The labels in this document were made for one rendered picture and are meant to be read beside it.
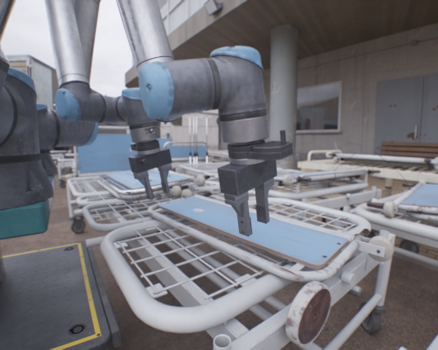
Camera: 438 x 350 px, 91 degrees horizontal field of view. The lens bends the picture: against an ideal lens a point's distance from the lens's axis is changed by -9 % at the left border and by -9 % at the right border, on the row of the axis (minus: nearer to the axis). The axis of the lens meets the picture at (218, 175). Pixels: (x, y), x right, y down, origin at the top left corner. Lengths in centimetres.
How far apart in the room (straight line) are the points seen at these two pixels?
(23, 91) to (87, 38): 57
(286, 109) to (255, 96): 502
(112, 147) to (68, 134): 122
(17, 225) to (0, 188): 8
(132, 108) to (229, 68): 41
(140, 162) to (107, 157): 153
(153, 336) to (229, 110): 97
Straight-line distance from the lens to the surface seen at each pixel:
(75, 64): 85
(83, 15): 114
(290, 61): 570
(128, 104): 77
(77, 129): 112
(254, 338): 49
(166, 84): 38
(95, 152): 227
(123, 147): 232
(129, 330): 121
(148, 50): 54
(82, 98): 79
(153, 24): 57
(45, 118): 108
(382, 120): 667
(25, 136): 60
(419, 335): 138
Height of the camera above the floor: 79
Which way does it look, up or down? 8 degrees down
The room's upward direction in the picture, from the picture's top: straight up
